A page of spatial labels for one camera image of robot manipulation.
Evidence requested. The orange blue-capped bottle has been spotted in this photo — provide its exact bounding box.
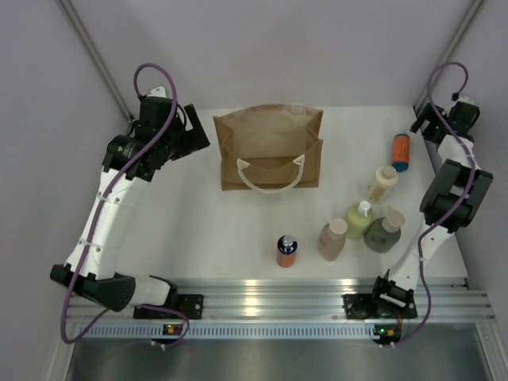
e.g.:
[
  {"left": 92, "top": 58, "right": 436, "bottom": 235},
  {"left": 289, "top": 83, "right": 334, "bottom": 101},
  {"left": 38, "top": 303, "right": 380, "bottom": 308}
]
[{"left": 391, "top": 133, "right": 410, "bottom": 172}]

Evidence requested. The beige pump bottle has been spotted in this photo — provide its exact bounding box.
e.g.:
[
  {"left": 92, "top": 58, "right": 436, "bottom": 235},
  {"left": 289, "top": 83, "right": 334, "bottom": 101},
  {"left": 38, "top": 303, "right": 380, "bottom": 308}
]
[{"left": 367, "top": 165, "right": 398, "bottom": 204}]

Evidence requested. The yellow-green pump bottle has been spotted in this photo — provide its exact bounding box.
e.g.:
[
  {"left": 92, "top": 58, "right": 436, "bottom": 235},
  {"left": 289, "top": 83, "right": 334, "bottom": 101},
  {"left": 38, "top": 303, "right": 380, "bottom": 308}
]
[{"left": 344, "top": 201, "right": 374, "bottom": 240}]

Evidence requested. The dark green pump bottle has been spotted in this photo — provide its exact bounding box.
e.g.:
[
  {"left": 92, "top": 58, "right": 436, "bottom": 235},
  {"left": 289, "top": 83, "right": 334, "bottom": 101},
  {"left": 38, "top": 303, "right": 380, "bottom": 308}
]
[{"left": 364, "top": 206, "right": 406, "bottom": 254}]

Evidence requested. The burlap canvas tote bag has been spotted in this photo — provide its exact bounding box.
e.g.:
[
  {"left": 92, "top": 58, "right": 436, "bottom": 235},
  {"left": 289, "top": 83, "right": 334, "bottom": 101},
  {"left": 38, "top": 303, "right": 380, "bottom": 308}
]
[{"left": 213, "top": 104, "right": 324, "bottom": 194}]

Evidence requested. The pink pump bottle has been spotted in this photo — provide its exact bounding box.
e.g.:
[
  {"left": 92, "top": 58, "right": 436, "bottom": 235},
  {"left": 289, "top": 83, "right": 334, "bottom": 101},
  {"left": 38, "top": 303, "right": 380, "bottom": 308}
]
[{"left": 317, "top": 217, "right": 348, "bottom": 262}]

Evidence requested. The navy orange pump bottle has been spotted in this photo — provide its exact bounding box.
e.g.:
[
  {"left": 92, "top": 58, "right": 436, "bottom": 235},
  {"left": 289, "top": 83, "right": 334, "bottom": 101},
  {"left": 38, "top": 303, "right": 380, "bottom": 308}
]
[{"left": 276, "top": 235, "right": 298, "bottom": 268}]

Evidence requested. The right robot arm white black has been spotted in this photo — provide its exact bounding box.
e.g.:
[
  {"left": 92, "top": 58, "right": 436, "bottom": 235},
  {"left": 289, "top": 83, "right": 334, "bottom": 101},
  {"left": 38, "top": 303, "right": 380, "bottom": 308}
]
[{"left": 369, "top": 94, "right": 493, "bottom": 318}]

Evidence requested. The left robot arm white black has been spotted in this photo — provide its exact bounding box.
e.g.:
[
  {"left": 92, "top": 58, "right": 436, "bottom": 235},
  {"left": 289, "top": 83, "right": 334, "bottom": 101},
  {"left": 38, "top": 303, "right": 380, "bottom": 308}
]
[{"left": 50, "top": 87, "right": 210, "bottom": 318}]

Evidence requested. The right aluminium frame post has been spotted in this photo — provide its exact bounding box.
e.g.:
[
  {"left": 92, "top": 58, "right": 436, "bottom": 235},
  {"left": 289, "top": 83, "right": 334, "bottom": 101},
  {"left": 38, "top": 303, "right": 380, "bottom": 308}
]
[{"left": 413, "top": 0, "right": 489, "bottom": 116}]

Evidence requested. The aluminium frame post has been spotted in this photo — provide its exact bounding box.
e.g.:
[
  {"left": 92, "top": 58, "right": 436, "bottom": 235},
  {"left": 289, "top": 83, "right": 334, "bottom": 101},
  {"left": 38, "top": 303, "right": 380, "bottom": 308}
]
[
  {"left": 413, "top": 0, "right": 489, "bottom": 116},
  {"left": 56, "top": 0, "right": 134, "bottom": 122}
]

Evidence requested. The left aluminium frame post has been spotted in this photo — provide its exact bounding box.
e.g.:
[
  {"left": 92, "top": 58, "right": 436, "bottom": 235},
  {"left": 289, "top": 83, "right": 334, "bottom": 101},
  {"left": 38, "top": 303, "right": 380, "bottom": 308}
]
[{"left": 56, "top": 0, "right": 134, "bottom": 122}]

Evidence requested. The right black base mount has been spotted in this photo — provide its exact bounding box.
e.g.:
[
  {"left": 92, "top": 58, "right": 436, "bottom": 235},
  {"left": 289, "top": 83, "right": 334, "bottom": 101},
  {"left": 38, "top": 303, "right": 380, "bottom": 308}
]
[{"left": 342, "top": 294, "right": 418, "bottom": 320}]

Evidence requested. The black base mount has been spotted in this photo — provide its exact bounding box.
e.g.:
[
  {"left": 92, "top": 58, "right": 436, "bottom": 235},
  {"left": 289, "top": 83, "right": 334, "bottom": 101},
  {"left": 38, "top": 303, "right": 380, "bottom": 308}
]
[
  {"left": 133, "top": 294, "right": 205, "bottom": 320},
  {"left": 342, "top": 294, "right": 418, "bottom": 320}
]

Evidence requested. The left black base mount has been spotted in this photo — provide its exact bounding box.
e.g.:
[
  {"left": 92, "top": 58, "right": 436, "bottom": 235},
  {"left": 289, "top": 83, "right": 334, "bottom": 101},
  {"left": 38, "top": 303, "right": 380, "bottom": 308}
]
[{"left": 133, "top": 294, "right": 205, "bottom": 320}]

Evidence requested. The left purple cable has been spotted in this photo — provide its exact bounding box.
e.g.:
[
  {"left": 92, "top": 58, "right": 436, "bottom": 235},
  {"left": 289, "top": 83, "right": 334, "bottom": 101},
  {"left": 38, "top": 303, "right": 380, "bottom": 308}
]
[{"left": 59, "top": 62, "right": 191, "bottom": 350}]

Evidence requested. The grey slotted cable duct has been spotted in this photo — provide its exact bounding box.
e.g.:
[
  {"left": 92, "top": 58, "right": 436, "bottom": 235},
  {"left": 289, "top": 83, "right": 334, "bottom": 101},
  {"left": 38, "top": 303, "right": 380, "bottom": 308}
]
[{"left": 84, "top": 322, "right": 400, "bottom": 340}]

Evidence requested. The aluminium mounting rail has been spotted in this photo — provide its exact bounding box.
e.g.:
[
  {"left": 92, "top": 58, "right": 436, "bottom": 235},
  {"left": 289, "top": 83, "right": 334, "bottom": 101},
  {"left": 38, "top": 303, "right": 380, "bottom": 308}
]
[{"left": 63, "top": 277, "right": 497, "bottom": 323}]

